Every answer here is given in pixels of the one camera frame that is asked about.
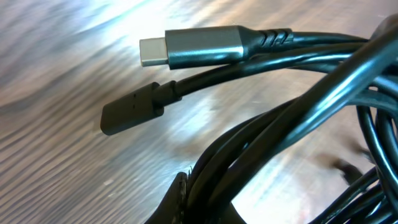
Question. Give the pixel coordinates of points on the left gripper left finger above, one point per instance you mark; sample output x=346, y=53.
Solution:
x=172, y=207

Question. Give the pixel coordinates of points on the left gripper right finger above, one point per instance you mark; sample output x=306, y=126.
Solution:
x=231, y=216

